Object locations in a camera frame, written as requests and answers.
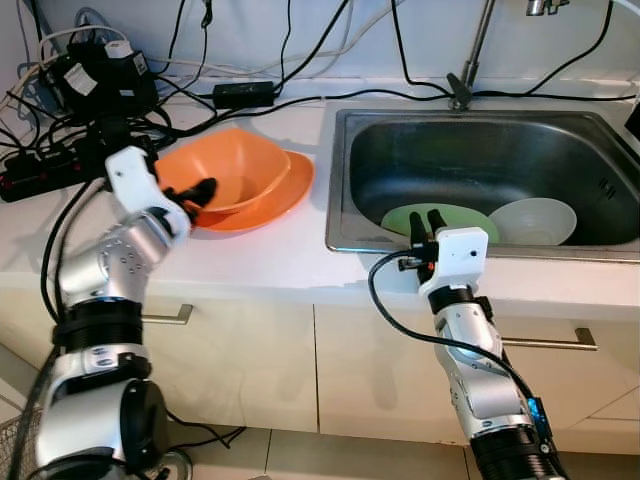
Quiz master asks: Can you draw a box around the orange plastic bowl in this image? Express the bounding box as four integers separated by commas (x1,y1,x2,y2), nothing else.
155,127,291,214

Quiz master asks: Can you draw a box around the steel kitchen faucet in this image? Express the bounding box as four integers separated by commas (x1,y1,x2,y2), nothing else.
446,0,573,111

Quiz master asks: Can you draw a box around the white kitchen cabinet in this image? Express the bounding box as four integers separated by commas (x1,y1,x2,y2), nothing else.
0,285,640,451

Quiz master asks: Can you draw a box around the green plate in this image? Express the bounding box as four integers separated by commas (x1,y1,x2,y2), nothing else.
381,203,501,246

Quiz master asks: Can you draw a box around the stainless steel sink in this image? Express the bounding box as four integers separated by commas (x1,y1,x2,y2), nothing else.
325,108,640,263

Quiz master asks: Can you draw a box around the white bowl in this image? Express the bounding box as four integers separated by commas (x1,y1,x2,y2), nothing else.
488,198,578,247

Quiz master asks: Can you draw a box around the black power adapter brick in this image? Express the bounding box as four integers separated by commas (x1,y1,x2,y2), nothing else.
212,82,277,111

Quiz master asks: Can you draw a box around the black charger with white label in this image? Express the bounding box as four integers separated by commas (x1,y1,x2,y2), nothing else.
45,40,159,119

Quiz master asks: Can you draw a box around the black power strip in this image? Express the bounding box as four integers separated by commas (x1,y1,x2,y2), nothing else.
0,145,131,204

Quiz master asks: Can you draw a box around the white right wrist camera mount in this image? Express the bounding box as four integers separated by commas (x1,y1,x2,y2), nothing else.
418,228,489,299

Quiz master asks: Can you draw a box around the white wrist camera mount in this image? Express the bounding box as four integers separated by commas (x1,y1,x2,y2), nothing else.
418,228,489,299
104,146,176,216

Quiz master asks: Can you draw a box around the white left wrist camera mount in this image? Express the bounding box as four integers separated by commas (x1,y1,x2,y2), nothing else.
104,146,176,216

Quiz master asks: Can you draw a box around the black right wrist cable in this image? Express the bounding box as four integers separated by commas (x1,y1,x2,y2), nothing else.
367,250,551,421

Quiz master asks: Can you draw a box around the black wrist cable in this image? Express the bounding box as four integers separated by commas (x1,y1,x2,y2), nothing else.
367,250,551,421
40,178,113,323

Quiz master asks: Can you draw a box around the steel cabinet drawer handle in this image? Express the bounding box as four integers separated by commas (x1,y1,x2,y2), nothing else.
470,325,599,353
140,303,194,327

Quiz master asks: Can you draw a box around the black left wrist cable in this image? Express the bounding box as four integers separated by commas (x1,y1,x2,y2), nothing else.
40,178,113,323

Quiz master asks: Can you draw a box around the floor fan with wire grille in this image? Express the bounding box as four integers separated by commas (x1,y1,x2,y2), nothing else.
0,410,51,480

